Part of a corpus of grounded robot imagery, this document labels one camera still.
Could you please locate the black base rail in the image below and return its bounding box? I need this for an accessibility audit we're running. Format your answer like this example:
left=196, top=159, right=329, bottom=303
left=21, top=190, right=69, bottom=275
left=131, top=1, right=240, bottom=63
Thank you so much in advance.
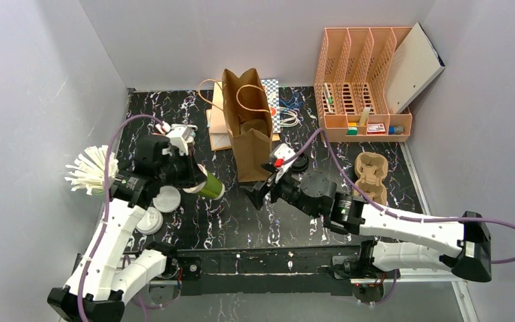
left=170, top=245, right=394, bottom=284

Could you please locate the white folder board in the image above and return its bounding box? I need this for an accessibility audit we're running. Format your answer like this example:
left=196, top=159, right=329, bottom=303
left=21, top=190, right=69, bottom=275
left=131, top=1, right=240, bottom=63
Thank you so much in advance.
left=384, top=23, right=445, bottom=114

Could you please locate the cardboard cup carrier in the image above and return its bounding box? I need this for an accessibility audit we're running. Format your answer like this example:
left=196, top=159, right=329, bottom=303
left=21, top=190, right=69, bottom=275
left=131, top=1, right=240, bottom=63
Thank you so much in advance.
left=354, top=152, right=388, bottom=205

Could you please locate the brown paper bag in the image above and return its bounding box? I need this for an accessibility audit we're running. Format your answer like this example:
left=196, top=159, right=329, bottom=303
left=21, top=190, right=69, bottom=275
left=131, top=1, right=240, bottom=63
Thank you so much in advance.
left=203, top=68, right=274, bottom=182

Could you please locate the black coffee cup lid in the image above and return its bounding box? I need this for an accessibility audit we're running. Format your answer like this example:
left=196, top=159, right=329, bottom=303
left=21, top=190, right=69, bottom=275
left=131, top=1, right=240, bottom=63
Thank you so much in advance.
left=290, top=154, right=309, bottom=174

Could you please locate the orange file organizer rack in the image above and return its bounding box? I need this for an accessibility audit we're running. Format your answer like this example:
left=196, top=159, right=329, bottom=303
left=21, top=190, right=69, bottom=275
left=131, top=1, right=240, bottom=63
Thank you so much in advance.
left=314, top=27, right=412, bottom=143

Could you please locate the checkered paper sheet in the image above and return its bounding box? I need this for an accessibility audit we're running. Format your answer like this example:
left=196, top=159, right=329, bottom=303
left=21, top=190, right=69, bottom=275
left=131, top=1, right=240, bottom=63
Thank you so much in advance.
left=261, top=78, right=281, bottom=134

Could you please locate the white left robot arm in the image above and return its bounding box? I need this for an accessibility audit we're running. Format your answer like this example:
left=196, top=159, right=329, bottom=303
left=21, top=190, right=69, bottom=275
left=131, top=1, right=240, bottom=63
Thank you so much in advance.
left=47, top=125, right=209, bottom=321

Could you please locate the white lid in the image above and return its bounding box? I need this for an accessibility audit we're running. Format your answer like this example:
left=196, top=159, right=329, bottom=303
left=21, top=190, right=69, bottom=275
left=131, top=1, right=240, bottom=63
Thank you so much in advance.
left=153, top=186, right=181, bottom=213
left=136, top=207, right=164, bottom=235

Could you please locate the green paper coffee cup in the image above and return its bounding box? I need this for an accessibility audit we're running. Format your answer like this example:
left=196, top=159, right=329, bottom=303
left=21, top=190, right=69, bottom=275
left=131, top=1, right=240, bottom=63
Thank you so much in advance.
left=195, top=172, right=225, bottom=200

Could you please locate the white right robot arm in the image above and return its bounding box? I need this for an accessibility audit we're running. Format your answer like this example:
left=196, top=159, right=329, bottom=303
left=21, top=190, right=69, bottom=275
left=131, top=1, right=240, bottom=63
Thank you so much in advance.
left=244, top=144, right=492, bottom=282

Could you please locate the green cup of stirrers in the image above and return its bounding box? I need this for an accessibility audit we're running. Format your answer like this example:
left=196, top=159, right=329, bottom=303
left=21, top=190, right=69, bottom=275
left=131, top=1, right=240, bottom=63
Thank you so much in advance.
left=64, top=145, right=119, bottom=196

